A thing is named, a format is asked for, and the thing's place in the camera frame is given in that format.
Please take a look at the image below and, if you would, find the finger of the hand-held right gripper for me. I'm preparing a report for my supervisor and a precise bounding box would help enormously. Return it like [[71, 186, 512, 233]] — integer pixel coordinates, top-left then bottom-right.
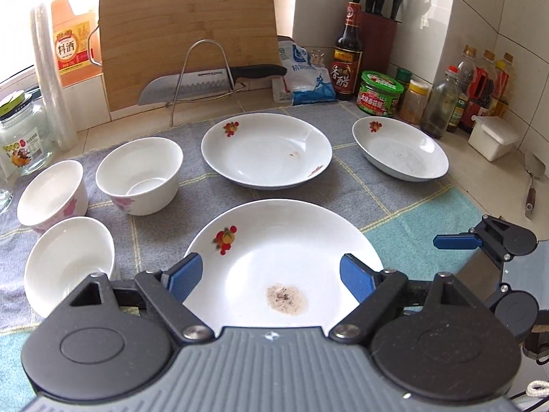
[[433, 215, 515, 263], [484, 282, 515, 319]]

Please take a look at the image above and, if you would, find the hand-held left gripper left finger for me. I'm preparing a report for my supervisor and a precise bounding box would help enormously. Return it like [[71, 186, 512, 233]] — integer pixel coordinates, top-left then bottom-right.
[[69, 252, 215, 345]]

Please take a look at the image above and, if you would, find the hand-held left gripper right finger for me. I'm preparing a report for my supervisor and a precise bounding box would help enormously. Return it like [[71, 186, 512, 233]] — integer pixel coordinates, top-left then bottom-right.
[[328, 252, 468, 346]]

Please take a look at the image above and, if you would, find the white plate with brown stain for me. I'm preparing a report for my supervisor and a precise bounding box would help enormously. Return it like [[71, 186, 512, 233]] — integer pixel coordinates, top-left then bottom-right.
[[182, 198, 384, 340]]

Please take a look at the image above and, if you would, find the white plate with fruit print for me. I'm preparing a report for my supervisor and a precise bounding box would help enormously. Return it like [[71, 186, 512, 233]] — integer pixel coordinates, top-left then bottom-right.
[[201, 113, 333, 190], [352, 116, 449, 182]]

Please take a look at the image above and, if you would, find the wide white pink-flower bowl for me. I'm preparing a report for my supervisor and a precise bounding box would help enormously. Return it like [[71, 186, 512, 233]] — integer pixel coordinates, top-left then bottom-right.
[[95, 136, 184, 216]]

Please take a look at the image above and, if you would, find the plain white bowl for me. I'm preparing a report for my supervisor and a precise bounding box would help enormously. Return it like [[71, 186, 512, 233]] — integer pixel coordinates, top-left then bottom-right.
[[24, 217, 116, 318]]

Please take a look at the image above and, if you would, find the small white pink-flower bowl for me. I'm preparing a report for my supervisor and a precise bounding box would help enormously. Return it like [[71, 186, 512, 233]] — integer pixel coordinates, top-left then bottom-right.
[[17, 160, 89, 234]]

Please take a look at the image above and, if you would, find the grey checked cloth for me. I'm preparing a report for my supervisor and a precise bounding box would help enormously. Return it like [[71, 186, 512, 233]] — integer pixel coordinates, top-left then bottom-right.
[[0, 103, 507, 335]]

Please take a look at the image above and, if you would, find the white plastic box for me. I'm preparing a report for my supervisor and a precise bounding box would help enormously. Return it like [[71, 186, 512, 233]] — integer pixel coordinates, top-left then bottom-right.
[[467, 115, 521, 161]]

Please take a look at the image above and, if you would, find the small green-label bottle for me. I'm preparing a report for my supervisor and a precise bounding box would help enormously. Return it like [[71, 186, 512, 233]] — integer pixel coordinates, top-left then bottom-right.
[[446, 92, 466, 134]]

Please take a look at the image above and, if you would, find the clear red-capped oil bottle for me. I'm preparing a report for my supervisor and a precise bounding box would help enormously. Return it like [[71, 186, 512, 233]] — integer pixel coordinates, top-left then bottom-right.
[[419, 65, 459, 139]]

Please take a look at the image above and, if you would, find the yellow-lidded spice jar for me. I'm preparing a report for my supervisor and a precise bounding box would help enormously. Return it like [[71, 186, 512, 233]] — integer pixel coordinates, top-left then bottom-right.
[[400, 79, 430, 124]]

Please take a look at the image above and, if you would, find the green-lidded sauce jar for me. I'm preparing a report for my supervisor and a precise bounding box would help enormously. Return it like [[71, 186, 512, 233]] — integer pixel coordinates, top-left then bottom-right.
[[356, 71, 406, 117]]

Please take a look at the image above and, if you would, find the yellow-capped sauce bottle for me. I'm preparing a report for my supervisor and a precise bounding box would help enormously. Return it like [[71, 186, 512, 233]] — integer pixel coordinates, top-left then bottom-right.
[[472, 49, 498, 121], [493, 51, 515, 118]]

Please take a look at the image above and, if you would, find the dark soy sauce bottle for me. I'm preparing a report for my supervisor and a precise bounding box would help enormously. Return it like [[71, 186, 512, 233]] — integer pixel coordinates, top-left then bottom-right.
[[457, 45, 480, 134]]

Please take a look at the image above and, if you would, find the small dark green-lidded jar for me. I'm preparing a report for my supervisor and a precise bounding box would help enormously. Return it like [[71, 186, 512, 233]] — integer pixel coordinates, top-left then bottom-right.
[[395, 68, 413, 95]]

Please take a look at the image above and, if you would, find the blue white salt bag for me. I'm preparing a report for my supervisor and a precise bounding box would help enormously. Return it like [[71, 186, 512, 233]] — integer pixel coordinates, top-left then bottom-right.
[[271, 39, 337, 106]]

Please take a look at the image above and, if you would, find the clear glass mug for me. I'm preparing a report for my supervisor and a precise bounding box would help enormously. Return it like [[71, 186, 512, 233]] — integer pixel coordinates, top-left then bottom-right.
[[0, 176, 15, 214]]

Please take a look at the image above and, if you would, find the dark vinegar bottle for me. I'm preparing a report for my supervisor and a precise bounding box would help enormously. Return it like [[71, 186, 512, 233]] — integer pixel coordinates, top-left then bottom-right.
[[334, 2, 363, 101]]

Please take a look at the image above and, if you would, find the glass jar with green lid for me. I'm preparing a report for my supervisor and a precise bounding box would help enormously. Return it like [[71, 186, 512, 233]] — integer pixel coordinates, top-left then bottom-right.
[[0, 90, 58, 176]]

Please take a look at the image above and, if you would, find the dark red knife block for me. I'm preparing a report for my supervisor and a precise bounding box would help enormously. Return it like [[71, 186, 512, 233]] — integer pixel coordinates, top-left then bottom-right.
[[358, 11, 399, 80]]

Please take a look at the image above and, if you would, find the thick clear plastic roll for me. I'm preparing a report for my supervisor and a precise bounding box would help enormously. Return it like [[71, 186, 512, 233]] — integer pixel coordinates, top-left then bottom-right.
[[30, 2, 78, 151]]

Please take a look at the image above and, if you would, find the bamboo cutting board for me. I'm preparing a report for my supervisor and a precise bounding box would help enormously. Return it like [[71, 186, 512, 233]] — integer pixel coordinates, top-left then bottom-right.
[[98, 0, 289, 114]]

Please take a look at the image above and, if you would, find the orange cooking wine jug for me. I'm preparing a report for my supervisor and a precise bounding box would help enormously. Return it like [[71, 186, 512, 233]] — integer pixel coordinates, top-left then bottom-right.
[[51, 0, 104, 89]]

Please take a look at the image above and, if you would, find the white cord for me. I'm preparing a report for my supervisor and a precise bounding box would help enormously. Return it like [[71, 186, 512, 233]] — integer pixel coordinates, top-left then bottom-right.
[[525, 380, 549, 400]]

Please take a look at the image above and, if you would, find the metal spatula with wooden handle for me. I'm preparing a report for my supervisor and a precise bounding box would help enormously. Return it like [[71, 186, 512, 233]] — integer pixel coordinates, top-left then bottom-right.
[[523, 150, 546, 220]]

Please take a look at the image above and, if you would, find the black-handled kitchen knife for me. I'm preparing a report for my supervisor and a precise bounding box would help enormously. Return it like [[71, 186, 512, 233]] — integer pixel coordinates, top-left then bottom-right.
[[138, 64, 287, 106]]

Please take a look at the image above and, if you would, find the metal wire rack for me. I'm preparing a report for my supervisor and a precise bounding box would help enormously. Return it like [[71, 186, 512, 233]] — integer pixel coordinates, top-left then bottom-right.
[[165, 39, 241, 126]]

